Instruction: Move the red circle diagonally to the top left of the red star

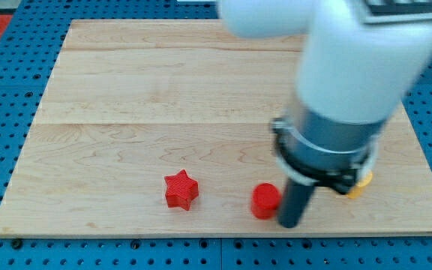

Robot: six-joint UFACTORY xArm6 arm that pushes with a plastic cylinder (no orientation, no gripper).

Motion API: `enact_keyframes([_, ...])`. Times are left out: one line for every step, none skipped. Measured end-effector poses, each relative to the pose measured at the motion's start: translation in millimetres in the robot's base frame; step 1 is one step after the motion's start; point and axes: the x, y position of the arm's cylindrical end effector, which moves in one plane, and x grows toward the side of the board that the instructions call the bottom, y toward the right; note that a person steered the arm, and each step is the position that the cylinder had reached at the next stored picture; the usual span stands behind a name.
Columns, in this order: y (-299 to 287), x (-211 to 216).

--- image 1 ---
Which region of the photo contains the yellow block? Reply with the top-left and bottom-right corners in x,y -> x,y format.
346,171 -> 374,200

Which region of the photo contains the wooden board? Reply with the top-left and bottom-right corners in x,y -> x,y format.
0,19 -> 432,239

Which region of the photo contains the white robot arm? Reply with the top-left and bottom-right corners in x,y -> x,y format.
217,0 -> 432,228

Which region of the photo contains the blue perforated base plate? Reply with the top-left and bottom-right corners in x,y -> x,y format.
0,0 -> 432,269

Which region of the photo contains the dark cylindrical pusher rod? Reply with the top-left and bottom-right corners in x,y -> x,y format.
277,178 -> 316,228

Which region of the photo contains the red cylinder block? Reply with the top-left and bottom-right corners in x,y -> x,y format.
250,182 -> 281,220

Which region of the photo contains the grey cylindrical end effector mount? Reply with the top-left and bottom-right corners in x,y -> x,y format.
271,95 -> 384,194

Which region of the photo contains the red star block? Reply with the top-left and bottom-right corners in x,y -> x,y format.
164,169 -> 199,211

